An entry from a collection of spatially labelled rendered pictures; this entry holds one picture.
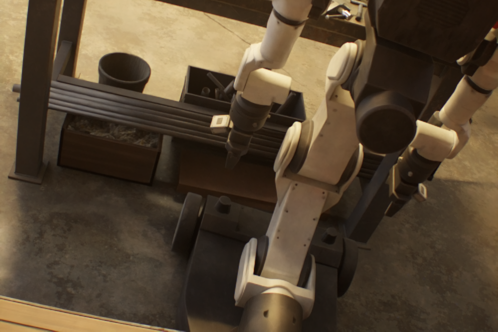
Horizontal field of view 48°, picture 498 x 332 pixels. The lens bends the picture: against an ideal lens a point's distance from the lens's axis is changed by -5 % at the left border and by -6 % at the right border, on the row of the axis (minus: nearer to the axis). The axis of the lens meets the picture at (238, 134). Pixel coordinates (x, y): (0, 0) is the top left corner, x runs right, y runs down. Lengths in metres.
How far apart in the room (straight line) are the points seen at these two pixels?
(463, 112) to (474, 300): 1.19
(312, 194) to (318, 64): 1.72
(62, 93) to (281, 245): 0.95
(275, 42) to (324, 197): 0.51
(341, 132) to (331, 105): 0.09
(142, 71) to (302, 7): 1.28
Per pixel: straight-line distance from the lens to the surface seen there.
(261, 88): 1.32
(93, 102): 2.07
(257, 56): 1.27
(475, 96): 1.32
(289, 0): 1.17
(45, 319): 0.80
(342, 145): 1.44
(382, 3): 1.03
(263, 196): 2.20
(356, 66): 1.21
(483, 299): 2.43
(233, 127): 1.43
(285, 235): 1.59
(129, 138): 2.14
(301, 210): 1.57
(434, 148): 1.43
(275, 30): 1.21
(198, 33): 3.10
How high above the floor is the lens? 1.50
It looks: 37 degrees down
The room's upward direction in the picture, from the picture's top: 21 degrees clockwise
